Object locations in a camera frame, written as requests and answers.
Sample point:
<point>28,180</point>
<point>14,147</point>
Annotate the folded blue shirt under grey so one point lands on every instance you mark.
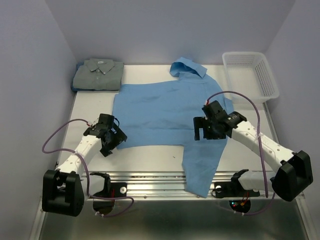
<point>78,65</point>

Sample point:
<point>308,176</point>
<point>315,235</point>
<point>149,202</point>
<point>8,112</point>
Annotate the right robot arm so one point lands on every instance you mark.
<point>291,171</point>

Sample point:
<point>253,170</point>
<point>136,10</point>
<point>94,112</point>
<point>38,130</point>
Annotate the light blue long sleeve shirt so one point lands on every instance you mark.
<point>163,113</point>

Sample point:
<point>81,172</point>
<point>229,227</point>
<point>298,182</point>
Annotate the white plastic basket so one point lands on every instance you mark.
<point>249,74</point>

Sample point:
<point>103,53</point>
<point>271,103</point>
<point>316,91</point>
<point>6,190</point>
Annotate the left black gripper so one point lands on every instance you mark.
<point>119,137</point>

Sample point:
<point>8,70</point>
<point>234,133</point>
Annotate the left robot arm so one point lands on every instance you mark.
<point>66,188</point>

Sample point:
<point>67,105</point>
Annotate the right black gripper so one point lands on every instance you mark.
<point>201,122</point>

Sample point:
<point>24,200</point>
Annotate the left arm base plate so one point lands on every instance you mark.
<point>112,190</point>

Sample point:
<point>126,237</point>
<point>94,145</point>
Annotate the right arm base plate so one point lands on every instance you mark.
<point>229,189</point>

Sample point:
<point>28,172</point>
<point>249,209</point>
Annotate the aluminium rail frame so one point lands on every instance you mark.
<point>157,172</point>

